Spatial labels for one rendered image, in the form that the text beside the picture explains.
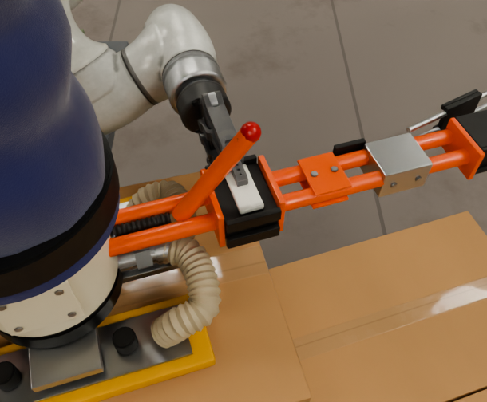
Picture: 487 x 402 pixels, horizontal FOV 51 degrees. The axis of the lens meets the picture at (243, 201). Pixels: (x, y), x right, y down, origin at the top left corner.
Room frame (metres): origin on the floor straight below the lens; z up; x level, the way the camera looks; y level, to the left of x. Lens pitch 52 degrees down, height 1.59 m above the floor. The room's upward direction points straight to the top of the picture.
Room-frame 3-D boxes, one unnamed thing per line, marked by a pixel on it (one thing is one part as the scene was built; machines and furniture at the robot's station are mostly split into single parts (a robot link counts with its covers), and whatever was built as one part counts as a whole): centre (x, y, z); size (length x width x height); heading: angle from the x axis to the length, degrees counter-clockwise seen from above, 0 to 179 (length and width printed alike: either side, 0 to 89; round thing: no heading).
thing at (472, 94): (0.54, -0.26, 1.08); 0.31 x 0.03 x 0.05; 121
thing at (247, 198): (0.40, 0.00, 1.10); 0.07 x 0.03 x 0.01; 18
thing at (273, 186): (0.40, 0.00, 1.08); 0.10 x 0.08 x 0.06; 18
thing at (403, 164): (0.47, -0.20, 1.08); 0.07 x 0.07 x 0.04; 18
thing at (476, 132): (0.50, -0.33, 1.08); 0.08 x 0.07 x 0.05; 108
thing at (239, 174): (0.43, 0.01, 1.12); 0.05 x 0.01 x 0.03; 18
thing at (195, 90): (0.55, 0.05, 1.08); 0.09 x 0.07 x 0.08; 18
